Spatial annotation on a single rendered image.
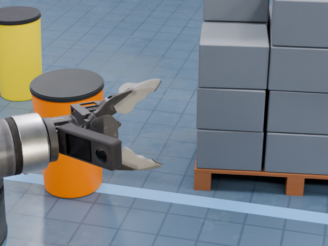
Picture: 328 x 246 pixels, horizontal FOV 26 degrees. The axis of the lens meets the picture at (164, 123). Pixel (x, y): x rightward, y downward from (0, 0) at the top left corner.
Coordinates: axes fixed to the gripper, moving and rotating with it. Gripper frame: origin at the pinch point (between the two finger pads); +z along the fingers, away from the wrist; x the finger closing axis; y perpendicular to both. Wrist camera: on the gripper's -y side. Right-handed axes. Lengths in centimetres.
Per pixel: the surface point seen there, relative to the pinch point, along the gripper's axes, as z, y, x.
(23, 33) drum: 69, 360, 62
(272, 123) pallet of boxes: 152, 188, 85
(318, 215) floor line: 165, 162, 129
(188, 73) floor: 194, 363, 107
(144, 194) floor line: 92, 220, 126
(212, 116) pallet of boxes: 125, 204, 81
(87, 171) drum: 64, 230, 111
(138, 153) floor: 109, 264, 121
